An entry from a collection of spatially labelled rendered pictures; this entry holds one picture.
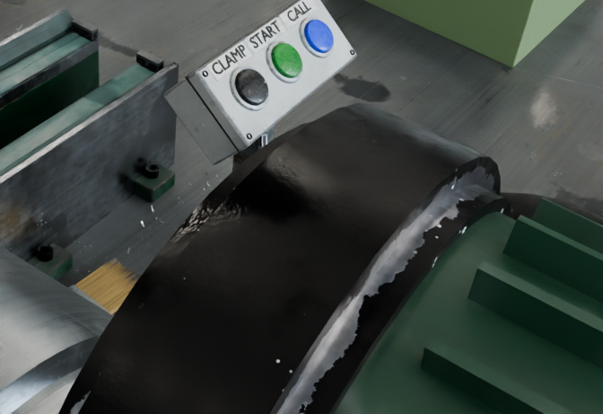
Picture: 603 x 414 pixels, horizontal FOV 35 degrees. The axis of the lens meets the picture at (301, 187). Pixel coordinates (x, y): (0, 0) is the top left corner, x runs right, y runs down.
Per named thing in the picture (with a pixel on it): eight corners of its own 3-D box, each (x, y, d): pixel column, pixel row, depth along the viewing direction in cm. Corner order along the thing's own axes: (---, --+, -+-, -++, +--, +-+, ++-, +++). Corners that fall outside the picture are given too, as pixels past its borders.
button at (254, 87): (241, 118, 75) (255, 109, 74) (219, 85, 75) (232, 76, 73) (263, 101, 77) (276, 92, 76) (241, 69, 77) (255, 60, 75)
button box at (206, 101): (212, 168, 77) (251, 145, 73) (160, 94, 76) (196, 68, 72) (323, 77, 89) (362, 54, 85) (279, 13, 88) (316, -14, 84)
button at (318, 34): (309, 64, 82) (322, 56, 81) (289, 35, 82) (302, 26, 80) (327, 50, 84) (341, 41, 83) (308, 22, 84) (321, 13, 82)
